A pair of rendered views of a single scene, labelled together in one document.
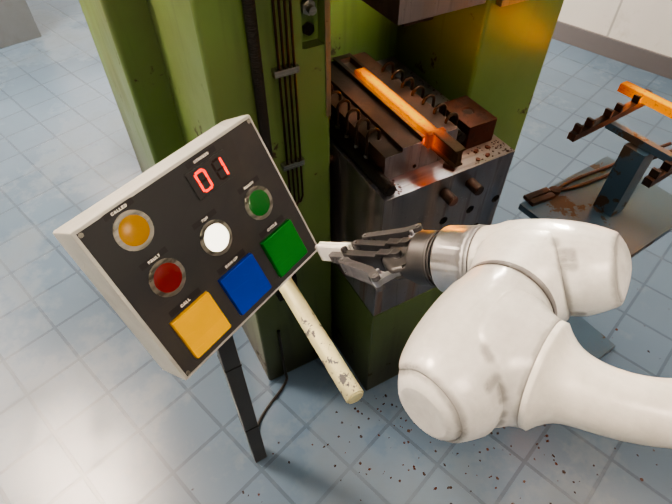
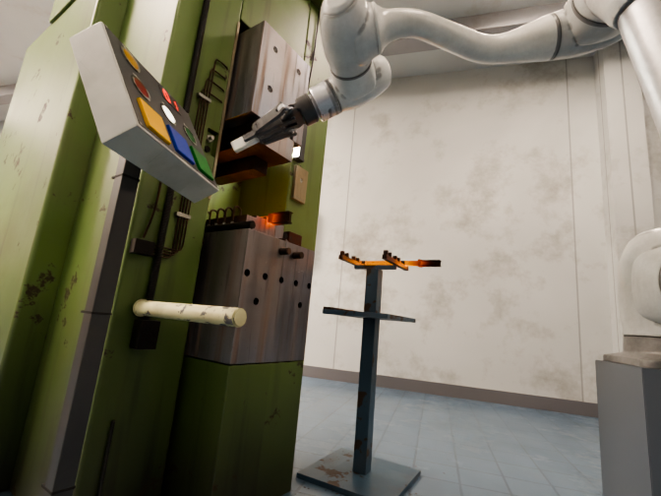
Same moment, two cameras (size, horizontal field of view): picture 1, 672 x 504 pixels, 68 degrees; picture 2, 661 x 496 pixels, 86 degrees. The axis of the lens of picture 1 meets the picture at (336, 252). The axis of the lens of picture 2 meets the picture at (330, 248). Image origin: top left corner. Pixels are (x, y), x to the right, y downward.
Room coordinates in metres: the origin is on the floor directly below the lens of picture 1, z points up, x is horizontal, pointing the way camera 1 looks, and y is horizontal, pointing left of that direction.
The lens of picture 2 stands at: (-0.36, 0.16, 0.63)
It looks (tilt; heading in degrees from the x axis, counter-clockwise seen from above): 12 degrees up; 334
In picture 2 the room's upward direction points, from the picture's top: 5 degrees clockwise
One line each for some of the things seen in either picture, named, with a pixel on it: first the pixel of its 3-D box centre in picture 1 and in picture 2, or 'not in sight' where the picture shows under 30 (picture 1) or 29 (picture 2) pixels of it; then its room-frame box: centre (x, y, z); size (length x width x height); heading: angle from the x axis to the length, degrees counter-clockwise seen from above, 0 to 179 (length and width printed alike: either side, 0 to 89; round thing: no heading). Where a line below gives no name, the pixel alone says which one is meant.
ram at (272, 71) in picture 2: not in sight; (256, 105); (1.14, -0.13, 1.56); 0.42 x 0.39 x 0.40; 29
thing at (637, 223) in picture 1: (606, 209); (371, 316); (1.05, -0.78, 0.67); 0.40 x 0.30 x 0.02; 124
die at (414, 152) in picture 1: (373, 108); (228, 230); (1.12, -0.09, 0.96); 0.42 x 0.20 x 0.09; 29
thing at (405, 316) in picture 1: (373, 276); (210, 415); (1.16, -0.14, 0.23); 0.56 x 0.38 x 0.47; 29
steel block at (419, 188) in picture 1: (382, 180); (228, 296); (1.16, -0.14, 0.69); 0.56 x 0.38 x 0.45; 29
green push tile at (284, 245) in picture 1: (283, 247); (200, 164); (0.60, 0.09, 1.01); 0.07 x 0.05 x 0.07; 144
